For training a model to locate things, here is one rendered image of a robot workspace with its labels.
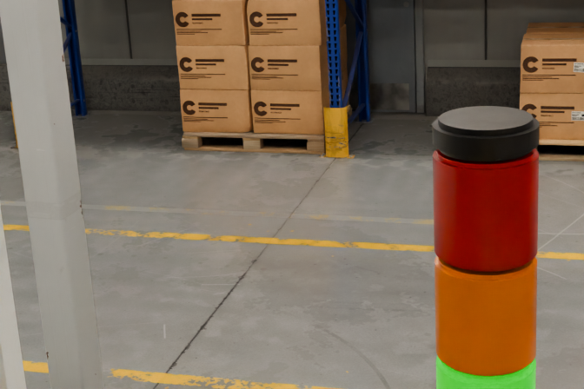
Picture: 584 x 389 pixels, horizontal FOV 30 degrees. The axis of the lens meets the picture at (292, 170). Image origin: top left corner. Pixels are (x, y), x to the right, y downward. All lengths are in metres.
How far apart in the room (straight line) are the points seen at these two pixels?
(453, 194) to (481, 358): 0.08
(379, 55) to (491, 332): 9.10
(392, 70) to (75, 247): 6.64
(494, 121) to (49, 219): 2.72
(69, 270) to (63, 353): 0.27
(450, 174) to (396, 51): 9.07
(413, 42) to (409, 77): 0.32
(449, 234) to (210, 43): 8.17
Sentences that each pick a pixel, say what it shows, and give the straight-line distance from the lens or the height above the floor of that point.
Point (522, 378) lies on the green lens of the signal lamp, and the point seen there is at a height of 2.21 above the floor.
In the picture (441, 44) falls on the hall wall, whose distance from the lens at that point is 9.56.
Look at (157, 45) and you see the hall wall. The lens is 10.28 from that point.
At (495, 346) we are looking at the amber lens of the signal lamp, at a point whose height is 2.23.
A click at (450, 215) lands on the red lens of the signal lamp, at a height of 2.30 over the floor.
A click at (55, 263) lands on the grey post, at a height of 1.31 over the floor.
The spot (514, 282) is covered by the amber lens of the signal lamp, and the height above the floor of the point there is 2.26.
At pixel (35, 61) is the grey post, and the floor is 1.90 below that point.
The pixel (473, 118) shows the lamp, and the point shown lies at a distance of 0.52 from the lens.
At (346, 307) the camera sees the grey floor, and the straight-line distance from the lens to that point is 5.89.
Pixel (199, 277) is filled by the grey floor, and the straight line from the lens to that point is 6.39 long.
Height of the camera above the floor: 2.48
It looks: 18 degrees down
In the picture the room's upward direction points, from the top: 3 degrees counter-clockwise
